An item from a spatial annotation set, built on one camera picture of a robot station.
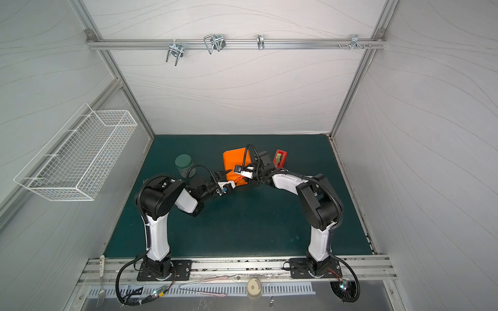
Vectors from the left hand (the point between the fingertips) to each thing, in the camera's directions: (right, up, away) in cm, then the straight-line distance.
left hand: (228, 173), depth 94 cm
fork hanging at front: (-43, -41, -25) cm, 64 cm away
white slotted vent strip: (-7, -40, -24) cm, 47 cm away
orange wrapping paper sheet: (+4, +8, +7) cm, 11 cm away
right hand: (+9, +2, +2) cm, 10 cm away
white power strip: (-47, -33, -19) cm, 61 cm away
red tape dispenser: (+26, +7, +7) cm, 28 cm away
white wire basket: (-51, +8, -25) cm, 58 cm away
